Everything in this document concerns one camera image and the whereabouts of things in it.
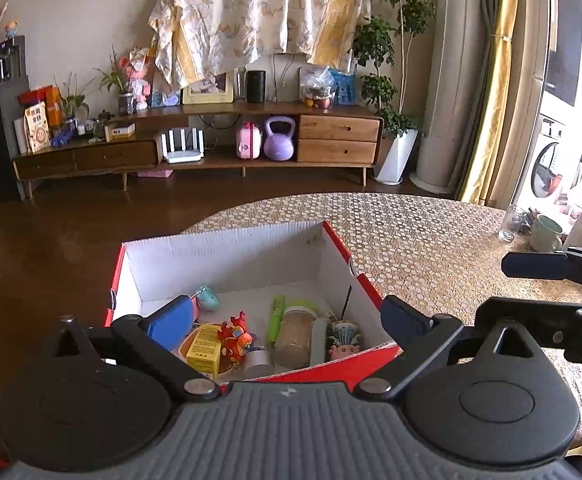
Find cream photo frame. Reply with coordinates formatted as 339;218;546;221
182;72;236;105

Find teal keychain toy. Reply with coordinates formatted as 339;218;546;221
195;285;220;312

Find clear drinking glass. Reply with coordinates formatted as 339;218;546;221
498;204;522;244

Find clear jar with toothpicks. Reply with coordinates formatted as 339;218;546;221
273;300;320;369

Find pink doll figure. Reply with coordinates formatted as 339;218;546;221
328;321;360;362

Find red cardboard box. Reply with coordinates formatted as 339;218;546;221
103;220;404;397

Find small yellow box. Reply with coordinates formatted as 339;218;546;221
187;324;222;377

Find floral hanging cloth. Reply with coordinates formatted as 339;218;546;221
148;0;377;89

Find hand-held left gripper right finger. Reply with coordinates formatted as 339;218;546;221
353;294;544;402

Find orange box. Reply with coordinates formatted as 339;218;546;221
18;84;64;129

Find mint green mug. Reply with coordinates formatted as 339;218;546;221
529;214;564;254

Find green highlighter pen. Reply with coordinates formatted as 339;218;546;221
269;295;286;347

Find black cylinder speaker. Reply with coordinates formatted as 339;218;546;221
245;69;267;104

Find white router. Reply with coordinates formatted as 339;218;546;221
160;128;206;165

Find clear jar with silver lid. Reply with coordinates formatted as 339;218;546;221
243;348;276;380

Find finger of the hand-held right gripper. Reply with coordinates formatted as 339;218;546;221
473;296;582;350
501;247;582;294

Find pink toy suitcase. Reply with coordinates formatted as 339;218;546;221
235;120;264;161

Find yellow and white box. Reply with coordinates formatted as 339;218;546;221
104;122;137;141

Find plastic bag of fruit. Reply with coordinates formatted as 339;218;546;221
299;65;336;110

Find printed snack bag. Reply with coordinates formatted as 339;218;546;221
23;101;52;155

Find washing machine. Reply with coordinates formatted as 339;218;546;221
523;114;572;206

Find yellow curtain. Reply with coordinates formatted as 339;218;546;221
458;0;522;206

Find small potted plant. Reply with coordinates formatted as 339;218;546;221
53;72;92;134
95;44;137;116

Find red dragon toy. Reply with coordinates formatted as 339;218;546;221
220;311;252;357

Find wooden tv cabinet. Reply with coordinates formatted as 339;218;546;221
13;101;384;196

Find pink plush doll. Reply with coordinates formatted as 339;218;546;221
120;47;154;111

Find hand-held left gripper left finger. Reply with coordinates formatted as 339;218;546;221
41;295;220;402

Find tall plant in white pot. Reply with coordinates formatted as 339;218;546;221
350;0;437;185

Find peach round container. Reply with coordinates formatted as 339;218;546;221
178;329;244;380

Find blue tissue box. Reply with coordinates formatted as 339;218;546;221
150;89;182;109

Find purple kettlebell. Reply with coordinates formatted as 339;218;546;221
263;116;296;163

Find standing air conditioner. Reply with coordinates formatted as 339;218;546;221
415;0;494;195

